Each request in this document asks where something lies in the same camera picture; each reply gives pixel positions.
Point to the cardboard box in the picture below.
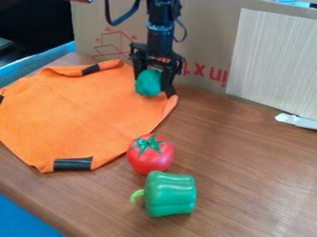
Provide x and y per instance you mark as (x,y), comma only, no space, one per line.
(198,37)

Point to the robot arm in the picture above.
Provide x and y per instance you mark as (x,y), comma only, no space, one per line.
(161,15)

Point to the light wooden board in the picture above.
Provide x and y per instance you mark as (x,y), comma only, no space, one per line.
(276,61)

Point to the red toy tomato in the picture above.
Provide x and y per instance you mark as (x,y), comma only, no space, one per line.
(150,153)

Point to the blue-green toy figure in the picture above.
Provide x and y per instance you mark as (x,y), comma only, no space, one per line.
(148,82)

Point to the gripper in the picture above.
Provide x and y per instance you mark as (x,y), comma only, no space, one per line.
(159,49)

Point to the green toy pepper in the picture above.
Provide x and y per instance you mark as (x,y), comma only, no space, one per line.
(170,194)

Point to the orange cloth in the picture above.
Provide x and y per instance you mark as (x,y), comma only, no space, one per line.
(78,114)

